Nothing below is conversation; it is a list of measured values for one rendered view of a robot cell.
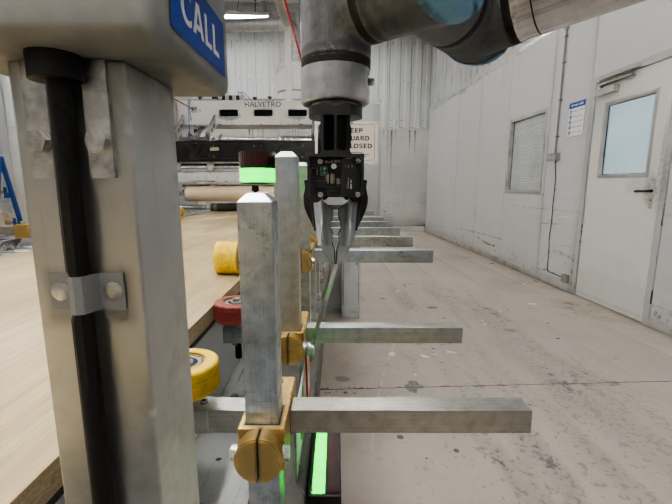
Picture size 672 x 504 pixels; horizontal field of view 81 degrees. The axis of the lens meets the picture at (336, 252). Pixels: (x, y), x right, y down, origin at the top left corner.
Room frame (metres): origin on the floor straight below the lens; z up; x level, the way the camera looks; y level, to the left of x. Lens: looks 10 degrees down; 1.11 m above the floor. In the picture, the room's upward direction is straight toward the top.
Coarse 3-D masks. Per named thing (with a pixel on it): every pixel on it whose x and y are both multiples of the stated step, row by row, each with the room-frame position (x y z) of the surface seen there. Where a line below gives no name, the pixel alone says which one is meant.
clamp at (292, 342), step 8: (304, 312) 0.73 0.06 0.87; (304, 320) 0.69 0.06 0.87; (304, 328) 0.65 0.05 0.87; (288, 336) 0.61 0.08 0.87; (296, 336) 0.62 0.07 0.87; (304, 336) 0.64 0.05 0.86; (288, 344) 0.61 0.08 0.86; (296, 344) 0.61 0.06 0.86; (288, 352) 0.62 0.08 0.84; (296, 352) 0.61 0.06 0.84; (288, 360) 0.62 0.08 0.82; (296, 360) 0.61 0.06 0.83
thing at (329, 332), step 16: (224, 336) 0.67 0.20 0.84; (240, 336) 0.67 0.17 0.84; (320, 336) 0.68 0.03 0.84; (336, 336) 0.68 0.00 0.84; (352, 336) 0.68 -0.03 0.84; (368, 336) 0.68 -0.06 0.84; (384, 336) 0.68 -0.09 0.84; (400, 336) 0.68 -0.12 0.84; (416, 336) 0.68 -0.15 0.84; (432, 336) 0.68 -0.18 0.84; (448, 336) 0.68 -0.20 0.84
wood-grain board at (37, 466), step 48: (192, 240) 1.53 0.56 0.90; (0, 288) 0.80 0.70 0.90; (192, 288) 0.80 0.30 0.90; (0, 336) 0.53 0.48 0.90; (192, 336) 0.58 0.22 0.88; (0, 384) 0.40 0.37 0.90; (48, 384) 0.40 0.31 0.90; (0, 432) 0.31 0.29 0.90; (48, 432) 0.31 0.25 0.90; (0, 480) 0.26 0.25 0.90; (48, 480) 0.27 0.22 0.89
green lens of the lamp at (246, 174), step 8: (240, 168) 0.63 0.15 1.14; (248, 168) 0.62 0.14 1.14; (256, 168) 0.62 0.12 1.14; (264, 168) 0.62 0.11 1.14; (272, 168) 0.64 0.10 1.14; (240, 176) 0.64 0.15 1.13; (248, 176) 0.62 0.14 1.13; (256, 176) 0.62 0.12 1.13; (264, 176) 0.62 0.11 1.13; (272, 176) 0.63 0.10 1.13
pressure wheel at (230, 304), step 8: (232, 296) 0.72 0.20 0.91; (216, 304) 0.67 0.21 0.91; (224, 304) 0.67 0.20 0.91; (232, 304) 0.67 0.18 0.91; (240, 304) 0.67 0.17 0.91; (216, 312) 0.66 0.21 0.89; (224, 312) 0.65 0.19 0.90; (232, 312) 0.65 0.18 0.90; (240, 312) 0.65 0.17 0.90; (216, 320) 0.66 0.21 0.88; (224, 320) 0.65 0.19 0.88; (232, 320) 0.65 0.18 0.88; (240, 320) 0.65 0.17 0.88; (240, 344) 0.69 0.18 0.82; (240, 352) 0.69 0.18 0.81
